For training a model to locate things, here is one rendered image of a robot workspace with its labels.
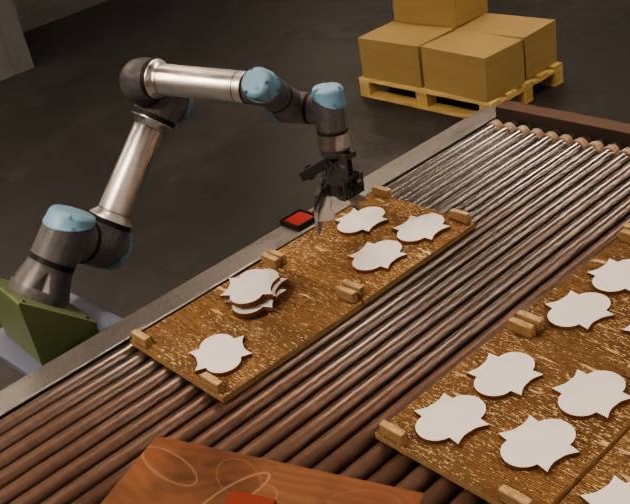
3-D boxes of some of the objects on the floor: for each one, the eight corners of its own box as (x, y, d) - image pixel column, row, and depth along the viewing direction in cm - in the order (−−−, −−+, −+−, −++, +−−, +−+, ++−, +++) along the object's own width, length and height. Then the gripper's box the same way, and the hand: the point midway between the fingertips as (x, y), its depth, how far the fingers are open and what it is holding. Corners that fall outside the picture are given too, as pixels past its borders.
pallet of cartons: (576, 70, 557) (574, -36, 525) (514, 127, 500) (507, 12, 469) (414, 58, 621) (404, -37, 590) (343, 107, 565) (328, 6, 533)
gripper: (322, 167, 209) (331, 244, 218) (377, 138, 221) (384, 212, 230) (295, 160, 214) (305, 235, 223) (350, 132, 226) (358, 205, 235)
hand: (336, 222), depth 229 cm, fingers open, 14 cm apart
